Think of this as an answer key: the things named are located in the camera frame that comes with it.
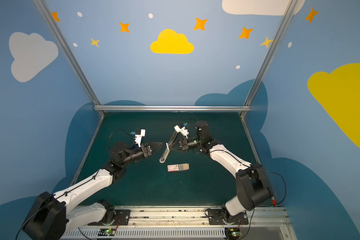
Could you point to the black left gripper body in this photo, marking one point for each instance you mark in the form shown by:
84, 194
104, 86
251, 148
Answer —
147, 151

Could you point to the left green circuit board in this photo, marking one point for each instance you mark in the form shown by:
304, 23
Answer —
107, 232

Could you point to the right green circuit board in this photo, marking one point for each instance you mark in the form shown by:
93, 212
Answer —
232, 234

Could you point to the red white staple box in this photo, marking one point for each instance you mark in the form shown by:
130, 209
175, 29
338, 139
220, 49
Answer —
178, 167

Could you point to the beige black stapler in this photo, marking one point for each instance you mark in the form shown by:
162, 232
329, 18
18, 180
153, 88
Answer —
167, 149

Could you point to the aluminium frame post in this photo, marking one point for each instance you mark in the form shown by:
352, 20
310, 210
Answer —
279, 34
52, 24

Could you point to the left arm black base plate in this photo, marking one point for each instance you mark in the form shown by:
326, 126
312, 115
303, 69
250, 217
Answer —
114, 218

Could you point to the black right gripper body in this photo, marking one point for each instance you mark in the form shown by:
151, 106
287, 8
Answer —
182, 144

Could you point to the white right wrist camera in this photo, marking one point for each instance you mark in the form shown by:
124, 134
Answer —
181, 128

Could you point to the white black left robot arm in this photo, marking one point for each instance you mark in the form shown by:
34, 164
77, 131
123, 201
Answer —
53, 215

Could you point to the left aluminium frame post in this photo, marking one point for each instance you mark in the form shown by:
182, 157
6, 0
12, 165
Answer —
52, 24

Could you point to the right aluminium frame post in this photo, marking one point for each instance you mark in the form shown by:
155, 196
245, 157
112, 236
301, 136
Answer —
279, 34

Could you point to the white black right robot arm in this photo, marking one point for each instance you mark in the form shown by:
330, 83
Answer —
252, 184

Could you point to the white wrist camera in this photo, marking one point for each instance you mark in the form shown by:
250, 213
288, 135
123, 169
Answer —
181, 128
139, 134

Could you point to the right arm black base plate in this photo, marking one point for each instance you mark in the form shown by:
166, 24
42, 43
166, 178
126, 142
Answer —
222, 217

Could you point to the aluminium front rail frame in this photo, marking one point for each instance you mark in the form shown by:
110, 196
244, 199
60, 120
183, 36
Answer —
189, 223

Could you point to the aluminium back crossbar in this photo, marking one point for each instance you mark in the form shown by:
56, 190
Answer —
118, 108

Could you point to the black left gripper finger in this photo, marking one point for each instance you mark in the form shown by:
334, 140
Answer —
155, 148
155, 144

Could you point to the green circuit board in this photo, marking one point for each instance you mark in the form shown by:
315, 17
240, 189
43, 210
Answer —
232, 234
107, 232

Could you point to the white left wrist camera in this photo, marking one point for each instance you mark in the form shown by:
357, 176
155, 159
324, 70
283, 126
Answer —
139, 134

